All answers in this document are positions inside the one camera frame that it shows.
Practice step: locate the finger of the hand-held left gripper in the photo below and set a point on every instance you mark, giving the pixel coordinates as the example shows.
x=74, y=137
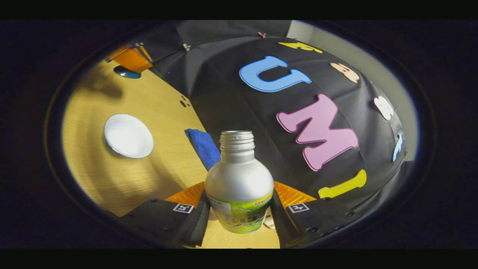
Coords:
x=145, y=52
x=130, y=59

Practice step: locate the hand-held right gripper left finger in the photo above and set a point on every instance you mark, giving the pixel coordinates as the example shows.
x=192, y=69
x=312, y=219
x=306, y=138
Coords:
x=196, y=229

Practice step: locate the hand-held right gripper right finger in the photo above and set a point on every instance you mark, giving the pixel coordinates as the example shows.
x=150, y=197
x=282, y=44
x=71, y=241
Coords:
x=283, y=224

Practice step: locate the silver water bottle green label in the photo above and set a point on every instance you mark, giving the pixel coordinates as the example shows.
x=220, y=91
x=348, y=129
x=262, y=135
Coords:
x=239, y=175

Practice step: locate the white teacup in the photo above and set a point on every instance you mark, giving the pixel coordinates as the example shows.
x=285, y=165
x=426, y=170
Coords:
x=129, y=136

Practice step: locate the metal clip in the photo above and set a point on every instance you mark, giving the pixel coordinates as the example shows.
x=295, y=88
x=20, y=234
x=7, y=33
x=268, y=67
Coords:
x=186, y=46

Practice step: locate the blue cloth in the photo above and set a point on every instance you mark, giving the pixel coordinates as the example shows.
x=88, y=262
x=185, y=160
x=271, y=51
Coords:
x=203, y=145

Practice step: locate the black backdrop cloth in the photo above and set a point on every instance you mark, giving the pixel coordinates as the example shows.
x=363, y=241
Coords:
x=231, y=104

